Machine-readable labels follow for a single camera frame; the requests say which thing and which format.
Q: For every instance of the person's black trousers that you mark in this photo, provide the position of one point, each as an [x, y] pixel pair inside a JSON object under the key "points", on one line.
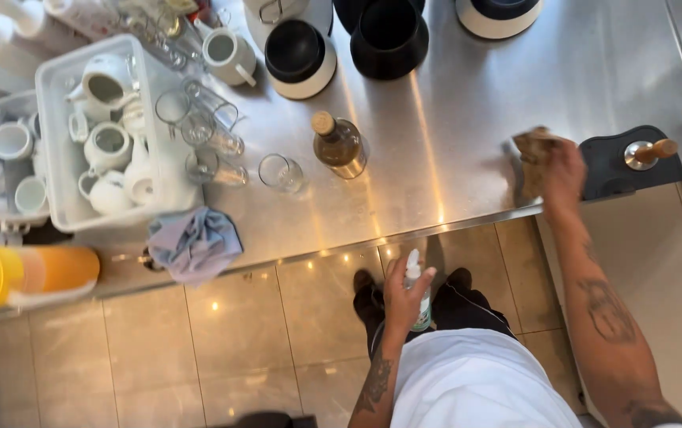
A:
{"points": [[466, 312]]}

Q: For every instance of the white ceramic cup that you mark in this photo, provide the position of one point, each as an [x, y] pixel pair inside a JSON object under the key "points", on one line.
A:
{"points": [[31, 195], [11, 141]]}

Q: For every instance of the person's white apron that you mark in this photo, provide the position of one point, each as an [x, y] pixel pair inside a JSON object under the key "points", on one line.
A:
{"points": [[472, 380]]}

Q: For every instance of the white spray bottle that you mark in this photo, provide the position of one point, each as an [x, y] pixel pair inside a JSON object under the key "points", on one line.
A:
{"points": [[422, 309]]}

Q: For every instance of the black rubber tamping mat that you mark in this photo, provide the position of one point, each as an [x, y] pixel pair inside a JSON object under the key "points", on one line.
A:
{"points": [[605, 169]]}

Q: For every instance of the person's black left shoe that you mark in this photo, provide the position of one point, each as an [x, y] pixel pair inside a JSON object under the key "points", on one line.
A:
{"points": [[368, 294]]}

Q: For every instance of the person's right fingers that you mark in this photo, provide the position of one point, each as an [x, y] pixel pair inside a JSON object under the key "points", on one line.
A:
{"points": [[558, 150]]}

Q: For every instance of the white bowl with metal clip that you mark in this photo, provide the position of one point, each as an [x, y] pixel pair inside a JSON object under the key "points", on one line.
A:
{"points": [[258, 18]]}

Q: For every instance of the brown wiping cloth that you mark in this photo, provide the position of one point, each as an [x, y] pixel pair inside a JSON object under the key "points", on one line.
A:
{"points": [[531, 157]]}

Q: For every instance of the black-and-white bowl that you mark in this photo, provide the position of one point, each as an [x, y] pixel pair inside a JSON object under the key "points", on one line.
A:
{"points": [[300, 59], [498, 18]]}

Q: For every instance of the large white ceramic teapot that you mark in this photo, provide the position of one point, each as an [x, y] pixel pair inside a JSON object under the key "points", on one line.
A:
{"points": [[103, 86]]}

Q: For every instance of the person's left hand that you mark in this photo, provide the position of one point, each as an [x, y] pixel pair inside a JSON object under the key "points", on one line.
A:
{"points": [[399, 303]]}

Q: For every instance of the person's right hand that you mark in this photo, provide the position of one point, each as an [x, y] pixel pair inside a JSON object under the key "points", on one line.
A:
{"points": [[566, 175]]}

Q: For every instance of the white ceramic jug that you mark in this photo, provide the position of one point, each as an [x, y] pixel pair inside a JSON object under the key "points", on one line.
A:
{"points": [[228, 56]]}

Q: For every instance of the black bowl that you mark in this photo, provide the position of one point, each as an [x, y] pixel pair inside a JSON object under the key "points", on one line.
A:
{"points": [[388, 41]]}

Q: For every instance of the corked glass wine bottle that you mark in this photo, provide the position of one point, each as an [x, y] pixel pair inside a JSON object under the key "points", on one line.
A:
{"points": [[338, 148]]}

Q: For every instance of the dark black object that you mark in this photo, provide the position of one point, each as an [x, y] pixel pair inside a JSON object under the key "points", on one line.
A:
{"points": [[269, 420]]}

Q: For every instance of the large white plastic bin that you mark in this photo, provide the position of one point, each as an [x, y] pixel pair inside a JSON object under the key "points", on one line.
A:
{"points": [[61, 172]]}

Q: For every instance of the crumpled blue-grey cloth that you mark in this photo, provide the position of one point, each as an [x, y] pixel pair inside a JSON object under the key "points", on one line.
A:
{"points": [[195, 243]]}

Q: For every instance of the short clear glass tumbler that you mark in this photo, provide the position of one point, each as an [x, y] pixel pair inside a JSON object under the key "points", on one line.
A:
{"points": [[281, 173]]}

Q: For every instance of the yellow-capped orange squeeze bottle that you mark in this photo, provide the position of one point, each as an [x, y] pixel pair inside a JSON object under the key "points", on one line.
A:
{"points": [[31, 276]]}

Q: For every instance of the person's black shoe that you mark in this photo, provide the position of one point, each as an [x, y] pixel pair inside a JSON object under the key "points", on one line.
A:
{"points": [[459, 278], [368, 294]]}

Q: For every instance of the tall clear drinking glass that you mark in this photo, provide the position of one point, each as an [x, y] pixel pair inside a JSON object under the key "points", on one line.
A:
{"points": [[213, 135], [213, 104], [216, 168]]}

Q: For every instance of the group of clear glasses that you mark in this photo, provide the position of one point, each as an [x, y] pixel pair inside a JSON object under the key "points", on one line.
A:
{"points": [[159, 38]]}

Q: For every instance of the person's black right shoe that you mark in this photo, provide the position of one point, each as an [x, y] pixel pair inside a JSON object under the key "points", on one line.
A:
{"points": [[459, 278]]}

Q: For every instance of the group of white bottles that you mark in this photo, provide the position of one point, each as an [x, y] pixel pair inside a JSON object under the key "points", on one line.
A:
{"points": [[2, 41]]}

